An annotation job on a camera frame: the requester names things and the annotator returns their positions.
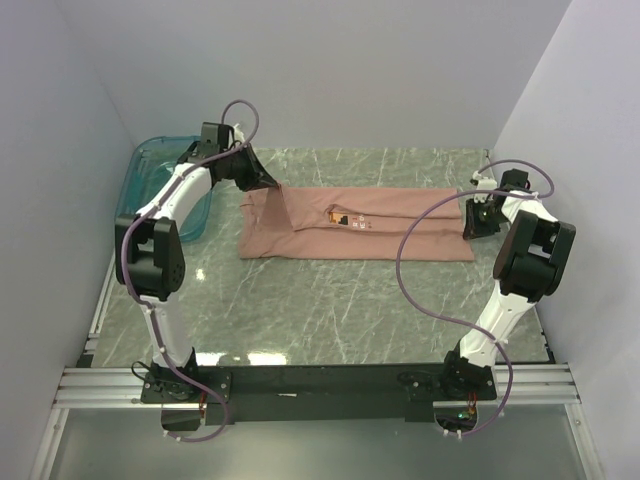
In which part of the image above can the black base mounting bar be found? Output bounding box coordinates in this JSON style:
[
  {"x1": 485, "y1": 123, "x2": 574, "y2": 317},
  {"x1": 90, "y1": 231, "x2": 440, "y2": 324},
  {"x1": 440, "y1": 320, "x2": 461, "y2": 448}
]
[{"x1": 141, "y1": 363, "x2": 497, "y2": 425}]

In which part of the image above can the pink printed t-shirt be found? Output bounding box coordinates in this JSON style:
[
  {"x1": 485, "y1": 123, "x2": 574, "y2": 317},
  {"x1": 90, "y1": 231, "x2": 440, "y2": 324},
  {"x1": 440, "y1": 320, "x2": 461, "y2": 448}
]
[{"x1": 238, "y1": 185, "x2": 456, "y2": 260}]

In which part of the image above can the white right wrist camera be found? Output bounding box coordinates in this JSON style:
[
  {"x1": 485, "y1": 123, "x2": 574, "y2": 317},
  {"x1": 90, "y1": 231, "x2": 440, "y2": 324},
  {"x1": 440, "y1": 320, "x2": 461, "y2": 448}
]
[{"x1": 470, "y1": 171, "x2": 497, "y2": 204}]

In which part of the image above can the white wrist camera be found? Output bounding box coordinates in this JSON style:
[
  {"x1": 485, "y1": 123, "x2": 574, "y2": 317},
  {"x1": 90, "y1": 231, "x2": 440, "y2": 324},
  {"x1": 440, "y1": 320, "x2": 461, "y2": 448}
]
[
  {"x1": 470, "y1": 171, "x2": 497, "y2": 204},
  {"x1": 230, "y1": 123, "x2": 246, "y2": 148}
]

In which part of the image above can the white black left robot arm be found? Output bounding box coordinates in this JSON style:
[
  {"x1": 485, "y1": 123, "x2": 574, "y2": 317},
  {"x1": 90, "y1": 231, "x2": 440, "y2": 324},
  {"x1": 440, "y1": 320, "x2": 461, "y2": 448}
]
[{"x1": 115, "y1": 123, "x2": 277, "y2": 404}]

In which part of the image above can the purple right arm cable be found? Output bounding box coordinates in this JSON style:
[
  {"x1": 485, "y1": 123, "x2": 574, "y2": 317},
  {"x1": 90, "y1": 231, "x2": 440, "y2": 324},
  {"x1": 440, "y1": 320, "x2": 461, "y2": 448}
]
[{"x1": 395, "y1": 159, "x2": 555, "y2": 437}]

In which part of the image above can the teal transparent plastic basket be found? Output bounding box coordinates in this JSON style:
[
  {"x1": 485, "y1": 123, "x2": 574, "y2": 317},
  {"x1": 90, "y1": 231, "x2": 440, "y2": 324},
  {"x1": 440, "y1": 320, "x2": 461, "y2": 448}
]
[{"x1": 115, "y1": 135, "x2": 213, "y2": 243}]

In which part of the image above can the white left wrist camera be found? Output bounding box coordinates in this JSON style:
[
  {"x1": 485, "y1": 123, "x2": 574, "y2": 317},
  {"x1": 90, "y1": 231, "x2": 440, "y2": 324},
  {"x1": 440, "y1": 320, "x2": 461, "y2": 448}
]
[{"x1": 230, "y1": 123, "x2": 246, "y2": 148}]

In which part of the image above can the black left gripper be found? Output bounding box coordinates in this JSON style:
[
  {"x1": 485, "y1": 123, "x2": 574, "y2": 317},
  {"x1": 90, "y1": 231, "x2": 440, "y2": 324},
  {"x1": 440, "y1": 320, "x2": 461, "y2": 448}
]
[{"x1": 221, "y1": 143, "x2": 278, "y2": 192}]

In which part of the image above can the aluminium frame rail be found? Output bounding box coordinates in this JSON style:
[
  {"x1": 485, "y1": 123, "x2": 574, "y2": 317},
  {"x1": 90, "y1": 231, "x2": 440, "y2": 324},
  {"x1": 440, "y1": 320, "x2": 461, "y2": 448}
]
[{"x1": 52, "y1": 364, "x2": 581, "y2": 410}]

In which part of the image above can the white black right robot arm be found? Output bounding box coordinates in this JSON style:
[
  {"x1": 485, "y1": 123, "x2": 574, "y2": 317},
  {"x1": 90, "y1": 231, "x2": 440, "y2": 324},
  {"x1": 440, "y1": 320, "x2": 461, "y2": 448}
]
[{"x1": 438, "y1": 169, "x2": 577, "y2": 399}]

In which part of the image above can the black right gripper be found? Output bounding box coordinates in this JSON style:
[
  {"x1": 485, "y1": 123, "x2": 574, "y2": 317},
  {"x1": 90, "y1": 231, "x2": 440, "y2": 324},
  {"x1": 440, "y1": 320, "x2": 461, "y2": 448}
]
[{"x1": 462, "y1": 197, "x2": 509, "y2": 239}]

